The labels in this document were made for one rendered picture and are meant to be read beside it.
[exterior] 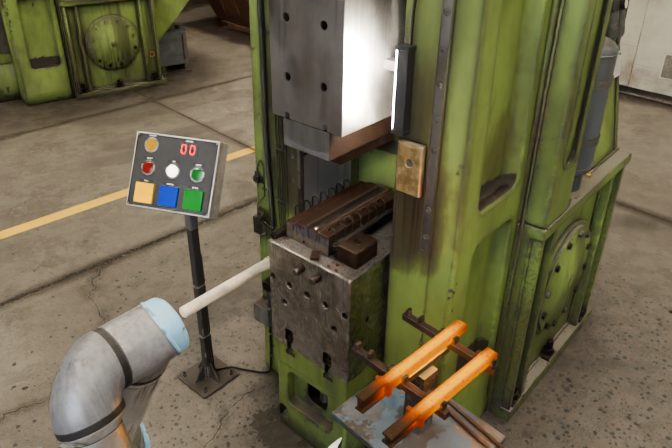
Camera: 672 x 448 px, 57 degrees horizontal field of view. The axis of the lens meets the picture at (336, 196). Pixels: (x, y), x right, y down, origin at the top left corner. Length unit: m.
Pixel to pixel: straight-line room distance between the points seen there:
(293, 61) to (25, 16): 4.87
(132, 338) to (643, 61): 6.43
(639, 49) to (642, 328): 4.02
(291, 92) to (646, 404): 2.12
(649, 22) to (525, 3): 5.05
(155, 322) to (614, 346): 2.65
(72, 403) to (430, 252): 1.23
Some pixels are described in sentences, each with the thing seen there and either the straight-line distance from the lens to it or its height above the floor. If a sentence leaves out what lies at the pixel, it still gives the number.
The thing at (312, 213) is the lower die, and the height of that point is 0.99.
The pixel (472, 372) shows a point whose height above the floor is 0.96.
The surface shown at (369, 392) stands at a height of 0.97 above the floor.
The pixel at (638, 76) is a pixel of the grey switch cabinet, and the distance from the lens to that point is 7.13.
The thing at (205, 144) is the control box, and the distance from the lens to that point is 2.28.
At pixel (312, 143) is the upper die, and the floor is 1.31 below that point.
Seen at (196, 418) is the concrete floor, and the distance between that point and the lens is 2.85.
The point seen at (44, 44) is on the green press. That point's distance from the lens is 6.66.
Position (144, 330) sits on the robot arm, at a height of 1.37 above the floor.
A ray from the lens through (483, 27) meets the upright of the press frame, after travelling 1.68.
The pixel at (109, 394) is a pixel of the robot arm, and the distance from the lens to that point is 1.12.
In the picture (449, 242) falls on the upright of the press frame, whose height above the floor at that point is 1.06.
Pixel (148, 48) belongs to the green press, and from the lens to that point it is 6.86.
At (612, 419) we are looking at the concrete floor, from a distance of 3.05.
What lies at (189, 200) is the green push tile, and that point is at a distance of 2.28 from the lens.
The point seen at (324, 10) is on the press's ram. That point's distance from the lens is 1.79.
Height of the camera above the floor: 2.08
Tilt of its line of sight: 28 degrees down
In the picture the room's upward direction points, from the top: 1 degrees clockwise
